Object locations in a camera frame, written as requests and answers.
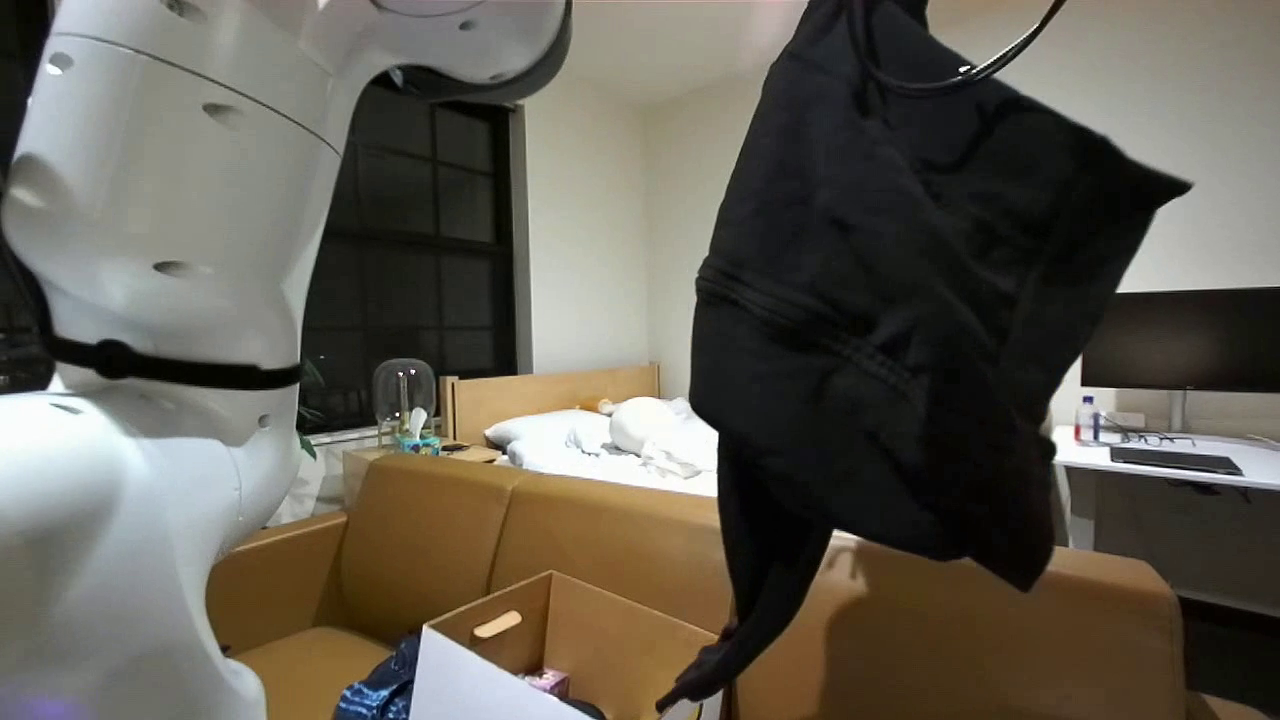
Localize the wooden bed headboard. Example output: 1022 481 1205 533
434 362 666 450

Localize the dark window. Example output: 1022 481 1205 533
296 75 526 437

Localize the blue bag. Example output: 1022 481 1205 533
333 631 429 720

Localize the tan leather couch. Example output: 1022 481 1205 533
205 450 1190 720

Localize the glass dome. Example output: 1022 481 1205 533
368 352 444 461

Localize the white pillow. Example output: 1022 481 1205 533
479 404 617 461

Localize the round white cushion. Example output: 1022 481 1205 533
605 390 706 464

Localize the small plastic bottle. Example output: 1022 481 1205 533
1070 389 1106 447

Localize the black keyboard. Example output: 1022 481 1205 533
1102 440 1248 481

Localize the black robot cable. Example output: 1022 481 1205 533
851 0 1070 96

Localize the bed with white sheet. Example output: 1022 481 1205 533
503 397 729 505

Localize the crumpled white blanket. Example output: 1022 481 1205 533
634 437 713 482

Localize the white desk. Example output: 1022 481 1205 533
1044 421 1280 618

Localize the white cardboard box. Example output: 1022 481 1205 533
408 569 731 720

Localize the black cloth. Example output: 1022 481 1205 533
652 0 1195 714

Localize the black computer monitor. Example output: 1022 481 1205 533
1075 284 1280 437

